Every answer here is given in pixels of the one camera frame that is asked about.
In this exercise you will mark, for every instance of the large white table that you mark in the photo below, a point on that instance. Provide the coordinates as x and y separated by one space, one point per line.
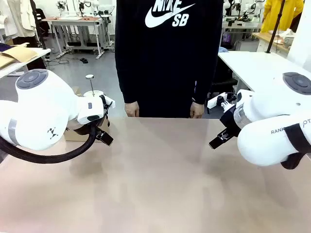
255 65

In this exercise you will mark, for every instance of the person's right hand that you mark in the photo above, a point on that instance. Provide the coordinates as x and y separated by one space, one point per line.
132 110

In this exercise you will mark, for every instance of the person's right forearm black sleeve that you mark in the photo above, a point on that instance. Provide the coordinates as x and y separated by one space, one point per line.
126 85

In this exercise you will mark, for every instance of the white table with paper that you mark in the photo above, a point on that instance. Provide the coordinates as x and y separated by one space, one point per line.
24 61

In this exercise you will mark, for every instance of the person in white coat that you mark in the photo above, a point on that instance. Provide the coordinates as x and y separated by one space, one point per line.
17 19

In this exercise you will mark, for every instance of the black tripod pole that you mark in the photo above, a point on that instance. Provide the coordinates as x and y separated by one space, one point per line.
274 29

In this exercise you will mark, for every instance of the person's left forearm black sleeve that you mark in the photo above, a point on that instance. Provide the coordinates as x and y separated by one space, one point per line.
204 85

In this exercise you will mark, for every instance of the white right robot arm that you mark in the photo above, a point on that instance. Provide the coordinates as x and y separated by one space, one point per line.
262 136

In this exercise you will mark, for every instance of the white power strip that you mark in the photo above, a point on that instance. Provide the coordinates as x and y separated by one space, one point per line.
213 102

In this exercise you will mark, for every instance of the black foot pedal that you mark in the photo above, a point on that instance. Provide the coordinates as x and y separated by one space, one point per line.
83 60

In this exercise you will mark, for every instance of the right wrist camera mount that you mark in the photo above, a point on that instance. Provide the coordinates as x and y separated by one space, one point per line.
224 102

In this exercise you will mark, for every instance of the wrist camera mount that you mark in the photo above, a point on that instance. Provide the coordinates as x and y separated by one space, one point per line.
224 102
108 102

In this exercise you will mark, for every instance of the wooden table with dishes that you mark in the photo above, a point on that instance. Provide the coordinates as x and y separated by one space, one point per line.
269 37

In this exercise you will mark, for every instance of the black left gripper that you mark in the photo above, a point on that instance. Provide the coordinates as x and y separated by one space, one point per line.
82 128

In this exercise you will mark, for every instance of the brown cardboard box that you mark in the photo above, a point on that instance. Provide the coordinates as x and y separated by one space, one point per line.
77 137

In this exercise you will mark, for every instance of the white metal-legged lab desk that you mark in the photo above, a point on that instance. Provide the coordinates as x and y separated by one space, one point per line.
77 24

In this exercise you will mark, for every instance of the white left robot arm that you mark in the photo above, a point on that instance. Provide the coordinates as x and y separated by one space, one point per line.
43 109

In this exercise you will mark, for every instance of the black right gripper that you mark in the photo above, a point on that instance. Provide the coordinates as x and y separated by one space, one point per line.
229 121

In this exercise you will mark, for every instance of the metal stand with white base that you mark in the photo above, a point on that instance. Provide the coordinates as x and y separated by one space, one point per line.
93 93

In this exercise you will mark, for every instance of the black Nike hoodie torso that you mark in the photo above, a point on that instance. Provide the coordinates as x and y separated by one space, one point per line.
167 60

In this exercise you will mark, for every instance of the person's left hand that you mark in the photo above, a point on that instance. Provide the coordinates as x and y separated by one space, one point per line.
196 111

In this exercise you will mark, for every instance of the black chair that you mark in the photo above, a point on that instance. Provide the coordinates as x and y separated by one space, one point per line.
222 77

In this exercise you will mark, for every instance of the brown paper envelope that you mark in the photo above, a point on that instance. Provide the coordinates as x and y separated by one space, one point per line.
17 54

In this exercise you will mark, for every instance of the person in yellow coat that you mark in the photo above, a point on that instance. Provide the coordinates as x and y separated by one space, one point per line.
279 14

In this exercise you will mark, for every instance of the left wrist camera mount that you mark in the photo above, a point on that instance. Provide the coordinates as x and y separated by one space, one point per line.
108 102

